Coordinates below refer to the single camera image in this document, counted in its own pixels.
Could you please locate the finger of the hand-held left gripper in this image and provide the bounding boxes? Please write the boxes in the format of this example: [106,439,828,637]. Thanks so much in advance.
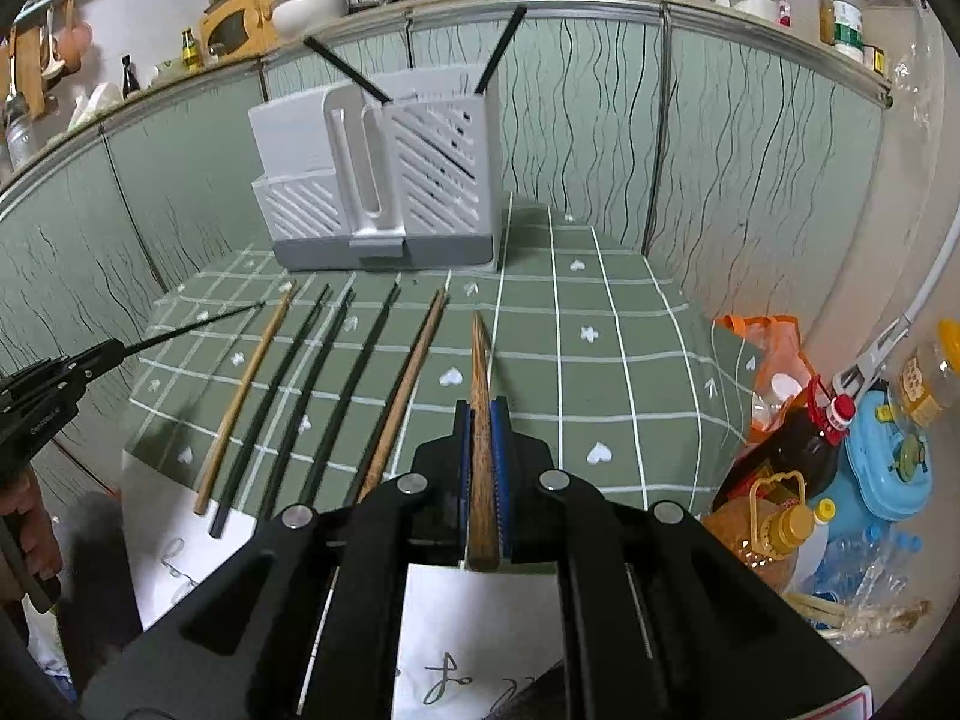
[66,340,125,383]

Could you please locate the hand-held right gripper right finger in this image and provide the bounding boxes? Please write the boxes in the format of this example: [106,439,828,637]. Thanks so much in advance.
[486,397,875,720]

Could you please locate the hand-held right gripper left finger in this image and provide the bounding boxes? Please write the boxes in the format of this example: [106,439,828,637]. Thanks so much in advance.
[79,399,475,720]

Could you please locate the dark brown wooden chopstick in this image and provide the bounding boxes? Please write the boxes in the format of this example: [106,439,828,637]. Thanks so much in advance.
[466,311,501,571]

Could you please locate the black chopstick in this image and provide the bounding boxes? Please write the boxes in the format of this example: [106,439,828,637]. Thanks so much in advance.
[208,285,331,539]
[300,283,401,511]
[304,37,392,104]
[120,302,265,355]
[259,289,355,522]
[475,6,527,95]

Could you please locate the light wooden chopstick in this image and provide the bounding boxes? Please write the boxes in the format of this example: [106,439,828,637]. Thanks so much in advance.
[193,281,299,516]

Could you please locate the white grey utensil holder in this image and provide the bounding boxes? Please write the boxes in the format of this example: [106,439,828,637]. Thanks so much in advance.
[250,85,500,272]

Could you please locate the person's left hand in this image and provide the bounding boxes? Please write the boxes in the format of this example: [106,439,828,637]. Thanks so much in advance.
[0,467,65,584]

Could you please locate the green checked tablecloth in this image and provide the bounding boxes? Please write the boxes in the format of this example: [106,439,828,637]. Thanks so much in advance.
[124,195,781,526]

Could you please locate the white plastic bag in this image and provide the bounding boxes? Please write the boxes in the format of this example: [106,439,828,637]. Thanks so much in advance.
[67,82,125,128]

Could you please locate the yellow cooking oil bottle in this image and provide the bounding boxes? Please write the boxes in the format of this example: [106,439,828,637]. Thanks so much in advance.
[705,469,837,590]

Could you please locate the dark oil bottle red cap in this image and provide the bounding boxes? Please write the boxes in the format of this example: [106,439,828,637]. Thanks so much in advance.
[712,375,856,511]

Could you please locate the orange plastic bag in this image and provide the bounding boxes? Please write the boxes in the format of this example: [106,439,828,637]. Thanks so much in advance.
[712,315,815,451]

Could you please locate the yellow microwave oven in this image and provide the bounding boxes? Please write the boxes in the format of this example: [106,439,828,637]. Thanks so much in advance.
[199,0,278,53]

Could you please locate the clear plastic water bottles pack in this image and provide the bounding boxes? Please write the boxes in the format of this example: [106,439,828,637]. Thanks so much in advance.
[810,525,923,605]

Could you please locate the blue plastic lunch box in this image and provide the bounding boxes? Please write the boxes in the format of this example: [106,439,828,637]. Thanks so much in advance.
[844,386,935,522]

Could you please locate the green patterned kitchen cabinet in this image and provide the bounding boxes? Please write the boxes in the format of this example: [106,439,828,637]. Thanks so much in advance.
[0,0,893,421]

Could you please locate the white rice cooker pot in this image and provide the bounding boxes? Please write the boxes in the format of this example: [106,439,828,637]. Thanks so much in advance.
[271,0,361,38]

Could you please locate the yellow lid honey jar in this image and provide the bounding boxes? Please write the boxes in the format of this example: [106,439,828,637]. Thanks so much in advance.
[900,319,960,428]

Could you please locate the white pipe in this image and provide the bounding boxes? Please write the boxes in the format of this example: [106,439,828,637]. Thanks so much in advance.
[832,217,960,391]

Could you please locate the green label bottle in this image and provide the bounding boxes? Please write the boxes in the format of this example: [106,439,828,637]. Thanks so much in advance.
[832,0,867,61]

